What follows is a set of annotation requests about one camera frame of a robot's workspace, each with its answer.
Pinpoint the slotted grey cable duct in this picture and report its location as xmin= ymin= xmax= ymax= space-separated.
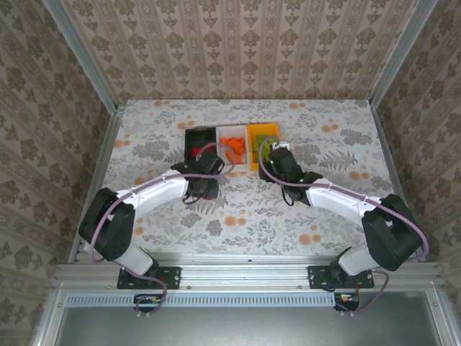
xmin=66 ymin=292 xmax=338 ymax=307

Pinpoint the black plastic container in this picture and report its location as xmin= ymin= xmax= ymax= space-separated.
xmin=184 ymin=126 xmax=220 ymax=163

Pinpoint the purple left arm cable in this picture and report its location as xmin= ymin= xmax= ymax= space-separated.
xmin=89 ymin=142 xmax=238 ymax=318

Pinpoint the aluminum frame upright post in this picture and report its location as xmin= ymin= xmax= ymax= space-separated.
xmin=41 ymin=0 xmax=120 ymax=112
xmin=369 ymin=0 xmax=439 ymax=109

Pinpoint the aluminum base rail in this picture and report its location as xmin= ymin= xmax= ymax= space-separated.
xmin=53 ymin=252 xmax=441 ymax=293

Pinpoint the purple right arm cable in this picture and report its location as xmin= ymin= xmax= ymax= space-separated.
xmin=259 ymin=135 xmax=430 ymax=314

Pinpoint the aluminum front frame bar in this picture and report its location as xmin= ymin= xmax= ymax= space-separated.
xmin=30 ymin=288 xmax=69 ymax=346
xmin=426 ymin=290 xmax=461 ymax=346

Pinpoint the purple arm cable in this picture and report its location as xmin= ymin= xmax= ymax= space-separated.
xmin=259 ymin=135 xmax=430 ymax=314
xmin=89 ymin=142 xmax=238 ymax=318

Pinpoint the aluminum table side rail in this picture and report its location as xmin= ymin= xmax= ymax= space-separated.
xmin=370 ymin=100 xmax=426 ymax=263
xmin=70 ymin=104 xmax=125 ymax=262

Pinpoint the thin black right gripper cable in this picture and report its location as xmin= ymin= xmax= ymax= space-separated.
xmin=281 ymin=187 xmax=297 ymax=208

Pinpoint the orange plastic container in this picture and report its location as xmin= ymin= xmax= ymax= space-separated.
xmin=246 ymin=123 xmax=282 ymax=170

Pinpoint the white plastic container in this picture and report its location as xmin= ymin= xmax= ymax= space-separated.
xmin=215 ymin=125 xmax=251 ymax=171

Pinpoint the grey metal sheet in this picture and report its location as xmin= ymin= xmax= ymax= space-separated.
xmin=53 ymin=292 xmax=453 ymax=346

